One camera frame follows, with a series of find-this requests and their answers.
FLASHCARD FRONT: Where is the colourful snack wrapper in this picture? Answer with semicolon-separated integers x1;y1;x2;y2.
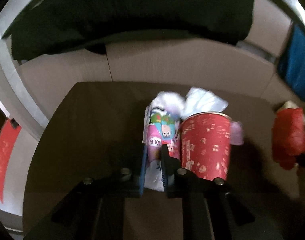
142;92;184;192

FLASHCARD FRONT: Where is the red paper cup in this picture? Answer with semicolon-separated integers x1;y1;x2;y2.
181;112;231;180

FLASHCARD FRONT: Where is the pink plastic scoop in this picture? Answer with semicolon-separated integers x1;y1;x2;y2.
230;121;244;146

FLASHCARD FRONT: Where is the dark brown low table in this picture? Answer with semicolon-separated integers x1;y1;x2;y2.
24;82;304;239

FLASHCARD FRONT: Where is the crumpled white tissue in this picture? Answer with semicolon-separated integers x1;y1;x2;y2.
182;87;228;119

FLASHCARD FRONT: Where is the red plastic bag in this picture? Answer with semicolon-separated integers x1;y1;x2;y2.
272;101;305;170

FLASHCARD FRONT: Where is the red floor mat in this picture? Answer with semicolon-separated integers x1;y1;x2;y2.
0;119;22;203

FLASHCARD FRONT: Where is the blue towel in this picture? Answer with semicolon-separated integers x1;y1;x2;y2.
277;24;305;102

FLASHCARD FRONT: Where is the black cloth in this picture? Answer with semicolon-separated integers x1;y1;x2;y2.
10;0;254;61

